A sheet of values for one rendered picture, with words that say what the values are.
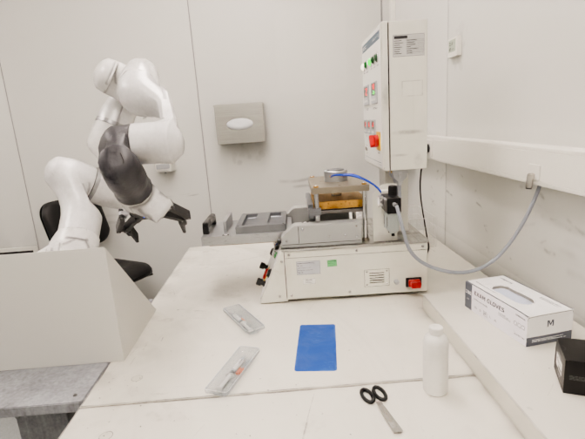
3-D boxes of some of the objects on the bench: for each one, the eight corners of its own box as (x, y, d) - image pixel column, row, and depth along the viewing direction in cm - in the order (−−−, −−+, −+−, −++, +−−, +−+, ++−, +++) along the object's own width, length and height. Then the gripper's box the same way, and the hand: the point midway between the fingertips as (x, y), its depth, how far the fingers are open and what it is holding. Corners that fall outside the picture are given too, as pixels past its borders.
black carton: (588, 371, 84) (591, 340, 83) (601, 398, 76) (604, 364, 75) (553, 367, 87) (555, 335, 85) (561, 393, 79) (565, 359, 77)
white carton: (503, 299, 118) (504, 274, 117) (572, 338, 96) (574, 308, 95) (464, 306, 116) (464, 280, 115) (525, 347, 94) (527, 316, 93)
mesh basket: (418, 231, 209) (418, 205, 206) (436, 246, 183) (436, 217, 180) (373, 234, 209) (372, 208, 206) (384, 250, 183) (384, 220, 180)
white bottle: (450, 397, 86) (452, 332, 83) (425, 397, 87) (425, 332, 84) (445, 382, 91) (446, 320, 88) (420, 382, 92) (420, 320, 89)
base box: (400, 260, 169) (400, 218, 165) (431, 298, 133) (431, 245, 129) (266, 268, 170) (263, 226, 166) (259, 309, 133) (255, 257, 129)
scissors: (356, 391, 90) (356, 388, 90) (380, 386, 92) (380, 382, 91) (384, 436, 77) (384, 433, 77) (412, 430, 78) (412, 427, 78)
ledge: (522, 300, 127) (523, 287, 126) (968, 624, 45) (981, 591, 44) (422, 308, 126) (422, 294, 125) (692, 651, 44) (698, 619, 43)
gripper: (188, 177, 109) (201, 213, 128) (86, 195, 105) (116, 230, 125) (191, 202, 105) (205, 236, 125) (88, 222, 102) (117, 253, 122)
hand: (159, 232), depth 124 cm, fingers open, 13 cm apart
